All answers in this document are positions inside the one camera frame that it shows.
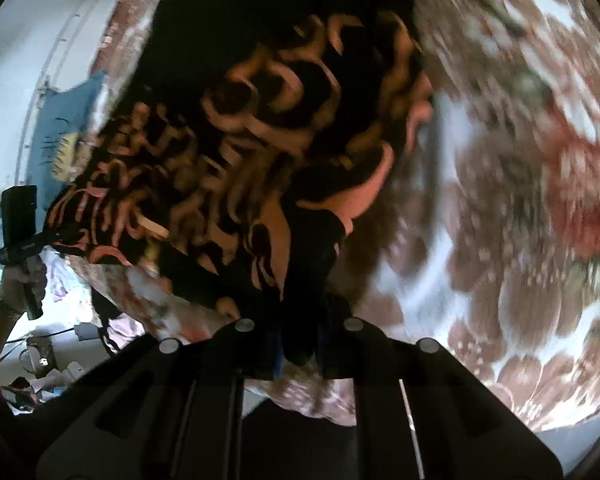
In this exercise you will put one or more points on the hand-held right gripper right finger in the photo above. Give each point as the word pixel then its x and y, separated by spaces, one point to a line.
pixel 375 360

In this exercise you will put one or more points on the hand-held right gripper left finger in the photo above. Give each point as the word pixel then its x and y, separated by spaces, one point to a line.
pixel 250 355

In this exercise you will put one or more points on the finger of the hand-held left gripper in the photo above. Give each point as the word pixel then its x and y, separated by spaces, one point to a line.
pixel 55 241

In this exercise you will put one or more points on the black hoodie with orange print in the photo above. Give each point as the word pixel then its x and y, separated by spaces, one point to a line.
pixel 260 60

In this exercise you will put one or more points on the person's left hand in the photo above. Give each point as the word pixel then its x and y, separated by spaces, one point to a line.
pixel 12 285

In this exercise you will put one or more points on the white power adapter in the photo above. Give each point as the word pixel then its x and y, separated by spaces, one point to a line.
pixel 86 331

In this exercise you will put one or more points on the blue printed shirt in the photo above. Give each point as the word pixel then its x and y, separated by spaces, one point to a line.
pixel 65 120

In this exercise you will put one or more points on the floral blanket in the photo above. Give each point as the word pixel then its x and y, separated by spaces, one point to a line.
pixel 505 185

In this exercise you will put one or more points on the white curved metal rail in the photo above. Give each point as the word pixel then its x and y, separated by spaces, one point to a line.
pixel 60 40

